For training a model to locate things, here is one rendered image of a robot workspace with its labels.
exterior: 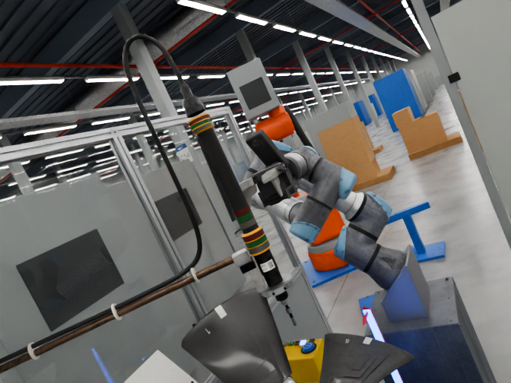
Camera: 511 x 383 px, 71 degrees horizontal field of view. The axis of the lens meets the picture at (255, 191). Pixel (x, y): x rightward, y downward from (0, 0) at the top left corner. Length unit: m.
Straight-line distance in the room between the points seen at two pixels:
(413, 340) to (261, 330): 0.65
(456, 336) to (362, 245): 0.39
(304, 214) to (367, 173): 7.73
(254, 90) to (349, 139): 4.44
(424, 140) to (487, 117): 7.45
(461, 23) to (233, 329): 1.98
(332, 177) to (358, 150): 7.63
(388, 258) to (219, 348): 0.71
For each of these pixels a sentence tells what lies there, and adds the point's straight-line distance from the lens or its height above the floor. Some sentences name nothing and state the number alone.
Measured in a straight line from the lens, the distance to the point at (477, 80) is 2.36.
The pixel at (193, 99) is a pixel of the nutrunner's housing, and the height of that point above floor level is 1.86.
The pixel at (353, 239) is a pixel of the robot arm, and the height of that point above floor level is 1.30.
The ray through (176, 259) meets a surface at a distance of 1.50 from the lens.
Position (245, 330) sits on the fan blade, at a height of 1.37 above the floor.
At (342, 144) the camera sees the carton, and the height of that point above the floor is 1.11.
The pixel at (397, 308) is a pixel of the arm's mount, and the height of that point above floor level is 1.05.
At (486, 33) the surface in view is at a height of 1.79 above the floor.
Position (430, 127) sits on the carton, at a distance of 9.77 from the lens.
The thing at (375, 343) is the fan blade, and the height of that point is 1.16.
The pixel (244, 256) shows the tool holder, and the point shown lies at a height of 1.55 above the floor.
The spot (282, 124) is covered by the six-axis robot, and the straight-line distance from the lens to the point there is 4.56.
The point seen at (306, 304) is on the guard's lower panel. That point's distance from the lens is 2.25.
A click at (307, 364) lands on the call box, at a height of 1.05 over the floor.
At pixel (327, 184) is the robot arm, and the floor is 1.57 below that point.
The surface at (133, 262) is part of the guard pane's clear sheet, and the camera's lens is 1.40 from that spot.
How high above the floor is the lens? 1.72
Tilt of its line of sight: 5 degrees down
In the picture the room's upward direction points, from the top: 25 degrees counter-clockwise
